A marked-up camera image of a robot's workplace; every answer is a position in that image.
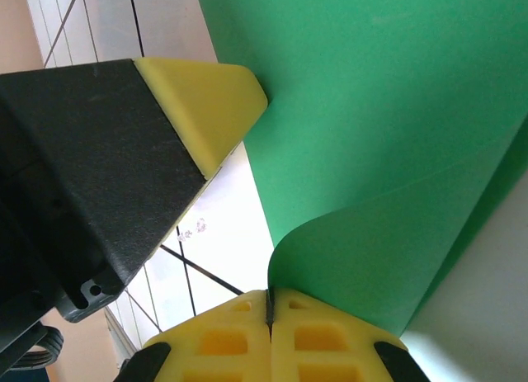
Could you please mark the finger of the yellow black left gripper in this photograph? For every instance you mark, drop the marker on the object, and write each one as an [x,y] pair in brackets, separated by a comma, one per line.
[123,151]

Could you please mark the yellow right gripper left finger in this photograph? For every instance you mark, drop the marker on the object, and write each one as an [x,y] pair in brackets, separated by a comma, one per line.
[222,345]

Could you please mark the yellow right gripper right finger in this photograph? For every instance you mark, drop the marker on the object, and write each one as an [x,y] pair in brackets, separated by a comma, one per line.
[321,345]

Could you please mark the green paper sheet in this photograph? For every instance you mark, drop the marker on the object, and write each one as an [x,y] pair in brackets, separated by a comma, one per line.
[371,109]

